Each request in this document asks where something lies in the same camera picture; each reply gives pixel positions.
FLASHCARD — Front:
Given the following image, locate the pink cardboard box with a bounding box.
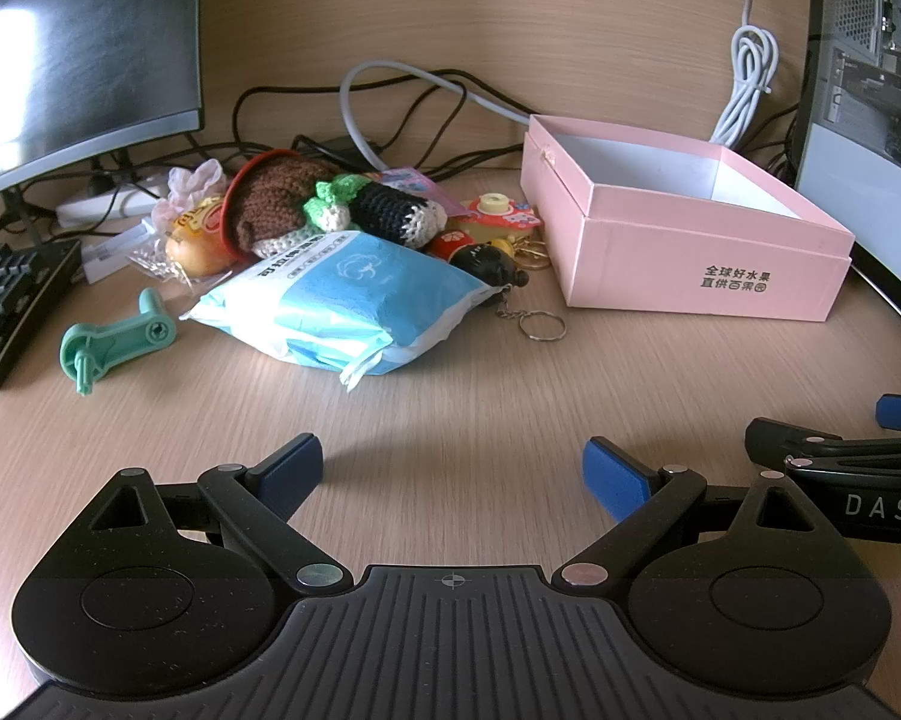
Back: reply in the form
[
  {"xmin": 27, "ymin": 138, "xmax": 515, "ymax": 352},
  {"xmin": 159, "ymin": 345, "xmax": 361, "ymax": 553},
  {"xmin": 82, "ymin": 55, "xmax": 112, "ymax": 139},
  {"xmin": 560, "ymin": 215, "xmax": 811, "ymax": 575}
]
[{"xmin": 520, "ymin": 114, "xmax": 858, "ymax": 323}]

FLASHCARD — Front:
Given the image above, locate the white pink frilly scrunchie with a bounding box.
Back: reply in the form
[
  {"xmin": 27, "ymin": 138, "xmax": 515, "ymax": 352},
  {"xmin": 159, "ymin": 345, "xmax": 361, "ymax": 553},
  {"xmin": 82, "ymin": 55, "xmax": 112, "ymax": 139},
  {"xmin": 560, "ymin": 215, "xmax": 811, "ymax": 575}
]
[{"xmin": 155, "ymin": 160, "xmax": 228, "ymax": 222}]

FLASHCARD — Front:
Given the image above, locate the blue wet wipes packet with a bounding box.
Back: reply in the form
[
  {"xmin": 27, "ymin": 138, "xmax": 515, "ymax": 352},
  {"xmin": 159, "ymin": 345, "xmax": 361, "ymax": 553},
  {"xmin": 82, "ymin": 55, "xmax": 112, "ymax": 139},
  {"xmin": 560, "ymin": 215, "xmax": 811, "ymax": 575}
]
[{"xmin": 180, "ymin": 231, "xmax": 494, "ymax": 391}]

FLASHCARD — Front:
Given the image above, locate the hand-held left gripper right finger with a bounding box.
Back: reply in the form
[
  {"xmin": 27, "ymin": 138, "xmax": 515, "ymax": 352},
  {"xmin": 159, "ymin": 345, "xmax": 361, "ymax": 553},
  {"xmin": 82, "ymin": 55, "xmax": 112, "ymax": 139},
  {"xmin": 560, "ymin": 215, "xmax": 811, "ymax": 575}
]
[{"xmin": 551, "ymin": 436, "xmax": 822, "ymax": 601}]

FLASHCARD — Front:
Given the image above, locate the brown crochet potted plant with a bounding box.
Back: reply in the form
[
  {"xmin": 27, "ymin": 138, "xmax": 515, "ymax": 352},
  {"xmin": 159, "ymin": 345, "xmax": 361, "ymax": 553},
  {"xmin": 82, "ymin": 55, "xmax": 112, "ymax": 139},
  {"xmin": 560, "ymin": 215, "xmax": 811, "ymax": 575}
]
[{"xmin": 221, "ymin": 151, "xmax": 324, "ymax": 260}]

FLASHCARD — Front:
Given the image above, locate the tape roll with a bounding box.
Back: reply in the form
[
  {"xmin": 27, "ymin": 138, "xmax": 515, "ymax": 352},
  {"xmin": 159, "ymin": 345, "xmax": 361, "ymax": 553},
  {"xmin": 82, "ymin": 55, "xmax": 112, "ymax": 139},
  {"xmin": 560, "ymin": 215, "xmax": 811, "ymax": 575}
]
[{"xmin": 461, "ymin": 193, "xmax": 541, "ymax": 230}]

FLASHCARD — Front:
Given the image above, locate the white power strip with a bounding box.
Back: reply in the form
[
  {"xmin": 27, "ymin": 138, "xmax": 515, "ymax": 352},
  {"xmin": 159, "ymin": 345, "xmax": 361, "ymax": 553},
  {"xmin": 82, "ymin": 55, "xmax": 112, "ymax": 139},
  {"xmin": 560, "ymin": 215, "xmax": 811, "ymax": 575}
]
[{"xmin": 55, "ymin": 172, "xmax": 173, "ymax": 227}]

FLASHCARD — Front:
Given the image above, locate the green plastic tool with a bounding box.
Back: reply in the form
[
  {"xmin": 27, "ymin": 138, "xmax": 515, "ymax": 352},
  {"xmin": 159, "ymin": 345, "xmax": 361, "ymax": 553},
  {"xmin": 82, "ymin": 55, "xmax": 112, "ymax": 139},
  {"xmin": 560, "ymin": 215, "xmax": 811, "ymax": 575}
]
[{"xmin": 60, "ymin": 289, "xmax": 177, "ymax": 396}]

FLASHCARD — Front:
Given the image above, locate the yellow bread snack packet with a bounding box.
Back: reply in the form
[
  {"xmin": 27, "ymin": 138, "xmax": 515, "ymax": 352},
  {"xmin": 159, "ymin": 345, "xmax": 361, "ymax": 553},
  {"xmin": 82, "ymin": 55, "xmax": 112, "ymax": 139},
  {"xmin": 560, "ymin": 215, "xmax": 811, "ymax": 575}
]
[{"xmin": 161, "ymin": 195, "xmax": 237, "ymax": 276}]

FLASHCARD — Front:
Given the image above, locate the black monitor stand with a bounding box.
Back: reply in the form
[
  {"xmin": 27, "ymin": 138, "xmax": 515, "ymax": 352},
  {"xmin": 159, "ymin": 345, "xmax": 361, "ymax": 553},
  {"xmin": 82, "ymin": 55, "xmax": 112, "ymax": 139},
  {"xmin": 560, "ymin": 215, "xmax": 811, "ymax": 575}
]
[{"xmin": 0, "ymin": 146, "xmax": 136, "ymax": 248}]

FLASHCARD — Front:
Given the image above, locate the black white crochet toy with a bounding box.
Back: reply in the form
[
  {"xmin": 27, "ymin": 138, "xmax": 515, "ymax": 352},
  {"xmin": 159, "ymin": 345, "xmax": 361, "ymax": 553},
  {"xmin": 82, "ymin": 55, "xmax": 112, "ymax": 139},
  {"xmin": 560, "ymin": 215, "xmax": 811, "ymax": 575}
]
[{"xmin": 304, "ymin": 174, "xmax": 449, "ymax": 248}]

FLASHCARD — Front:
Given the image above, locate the dark curved monitor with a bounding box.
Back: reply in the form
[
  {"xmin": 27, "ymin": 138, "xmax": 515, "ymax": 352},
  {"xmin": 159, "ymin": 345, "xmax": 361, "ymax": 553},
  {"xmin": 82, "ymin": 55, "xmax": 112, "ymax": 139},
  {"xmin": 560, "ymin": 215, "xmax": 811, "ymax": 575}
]
[{"xmin": 0, "ymin": 0, "xmax": 206, "ymax": 207}]

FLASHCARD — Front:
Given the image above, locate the black power adapter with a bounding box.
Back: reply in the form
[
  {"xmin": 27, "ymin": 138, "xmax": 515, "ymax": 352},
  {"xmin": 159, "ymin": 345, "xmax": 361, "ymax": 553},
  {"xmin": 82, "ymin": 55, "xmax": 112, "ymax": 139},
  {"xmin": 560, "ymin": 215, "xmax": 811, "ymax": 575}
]
[{"xmin": 292, "ymin": 133, "xmax": 384, "ymax": 167}]

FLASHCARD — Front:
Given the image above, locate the white coiled cable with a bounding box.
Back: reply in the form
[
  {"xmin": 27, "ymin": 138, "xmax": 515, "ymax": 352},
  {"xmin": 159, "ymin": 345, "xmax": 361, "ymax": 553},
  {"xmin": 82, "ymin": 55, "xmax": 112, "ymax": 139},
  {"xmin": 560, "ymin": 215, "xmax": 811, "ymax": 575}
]
[{"xmin": 709, "ymin": 0, "xmax": 782, "ymax": 147}]

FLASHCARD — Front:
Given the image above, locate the grey cable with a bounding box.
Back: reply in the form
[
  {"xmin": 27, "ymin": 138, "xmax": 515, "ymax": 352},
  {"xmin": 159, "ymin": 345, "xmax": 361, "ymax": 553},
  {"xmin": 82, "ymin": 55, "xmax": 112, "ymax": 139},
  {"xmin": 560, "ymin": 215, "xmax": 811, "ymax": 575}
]
[{"xmin": 341, "ymin": 60, "xmax": 534, "ymax": 173}]

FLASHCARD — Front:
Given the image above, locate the black keyboard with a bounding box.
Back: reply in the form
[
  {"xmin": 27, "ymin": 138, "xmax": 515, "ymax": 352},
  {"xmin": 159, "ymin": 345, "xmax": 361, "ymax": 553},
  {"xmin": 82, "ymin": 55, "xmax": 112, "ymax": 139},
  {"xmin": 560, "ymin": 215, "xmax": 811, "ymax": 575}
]
[{"xmin": 0, "ymin": 238, "xmax": 83, "ymax": 391}]

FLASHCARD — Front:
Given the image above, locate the pink sticker packet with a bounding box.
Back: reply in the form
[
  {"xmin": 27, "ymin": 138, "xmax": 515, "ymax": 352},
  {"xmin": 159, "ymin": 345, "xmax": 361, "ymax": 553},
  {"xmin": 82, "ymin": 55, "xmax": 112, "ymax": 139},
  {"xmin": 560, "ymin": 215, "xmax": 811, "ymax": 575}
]
[{"xmin": 367, "ymin": 166, "xmax": 466, "ymax": 218}]

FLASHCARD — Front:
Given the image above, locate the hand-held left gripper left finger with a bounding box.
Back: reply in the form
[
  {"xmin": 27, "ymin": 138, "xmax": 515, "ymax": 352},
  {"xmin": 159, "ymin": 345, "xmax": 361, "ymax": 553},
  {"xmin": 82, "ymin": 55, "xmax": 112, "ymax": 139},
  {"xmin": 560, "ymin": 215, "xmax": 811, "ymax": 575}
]
[{"xmin": 82, "ymin": 433, "xmax": 354, "ymax": 601}]

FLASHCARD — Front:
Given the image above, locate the clear bag of pins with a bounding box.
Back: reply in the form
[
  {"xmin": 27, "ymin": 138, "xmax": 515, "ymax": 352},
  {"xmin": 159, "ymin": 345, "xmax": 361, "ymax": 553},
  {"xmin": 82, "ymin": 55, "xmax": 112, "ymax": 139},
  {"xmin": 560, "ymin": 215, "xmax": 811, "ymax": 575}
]
[{"xmin": 82, "ymin": 229, "xmax": 196, "ymax": 286}]

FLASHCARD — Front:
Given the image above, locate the black cable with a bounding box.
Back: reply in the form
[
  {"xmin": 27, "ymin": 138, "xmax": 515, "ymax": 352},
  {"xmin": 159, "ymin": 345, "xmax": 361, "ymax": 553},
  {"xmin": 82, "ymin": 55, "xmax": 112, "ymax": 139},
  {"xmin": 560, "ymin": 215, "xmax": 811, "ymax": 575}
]
[{"xmin": 231, "ymin": 71, "xmax": 470, "ymax": 166}]

